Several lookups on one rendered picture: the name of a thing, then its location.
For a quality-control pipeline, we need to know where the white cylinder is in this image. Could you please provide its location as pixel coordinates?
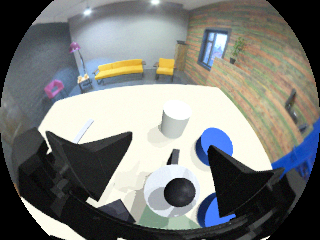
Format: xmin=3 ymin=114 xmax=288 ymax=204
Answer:
xmin=161 ymin=99 xmax=192 ymax=140

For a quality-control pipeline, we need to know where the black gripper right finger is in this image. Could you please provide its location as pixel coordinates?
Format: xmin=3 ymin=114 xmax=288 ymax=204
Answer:
xmin=207 ymin=144 xmax=285 ymax=219

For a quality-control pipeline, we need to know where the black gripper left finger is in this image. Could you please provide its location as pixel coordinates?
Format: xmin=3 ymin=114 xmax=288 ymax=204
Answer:
xmin=45 ymin=129 xmax=133 ymax=203

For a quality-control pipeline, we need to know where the blue short cylinder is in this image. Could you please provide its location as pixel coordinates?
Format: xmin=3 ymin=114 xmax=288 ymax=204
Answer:
xmin=197 ymin=192 xmax=235 ymax=228
xmin=195 ymin=127 xmax=233 ymax=167

